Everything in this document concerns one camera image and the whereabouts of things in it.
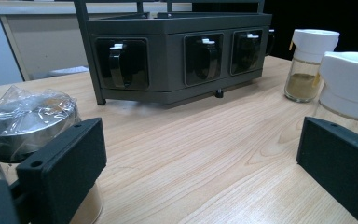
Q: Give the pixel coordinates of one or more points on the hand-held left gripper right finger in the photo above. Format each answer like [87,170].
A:
[341,165]

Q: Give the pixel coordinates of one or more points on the glass jar with brown powder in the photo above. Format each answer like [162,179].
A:
[304,84]

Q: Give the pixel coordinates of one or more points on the beige cabinet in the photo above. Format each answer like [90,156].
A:
[49,40]

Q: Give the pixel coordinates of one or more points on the white-lidded glass jar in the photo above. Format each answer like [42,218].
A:
[351,81]

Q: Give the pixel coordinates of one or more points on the white paper sheet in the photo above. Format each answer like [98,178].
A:
[65,71]

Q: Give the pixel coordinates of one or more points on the plastic-wrapped jar with metal lid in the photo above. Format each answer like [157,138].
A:
[24,124]

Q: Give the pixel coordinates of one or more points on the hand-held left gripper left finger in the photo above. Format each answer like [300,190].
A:
[65,168]

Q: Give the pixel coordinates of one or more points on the dark grey spice rack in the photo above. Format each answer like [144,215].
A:
[167,62]

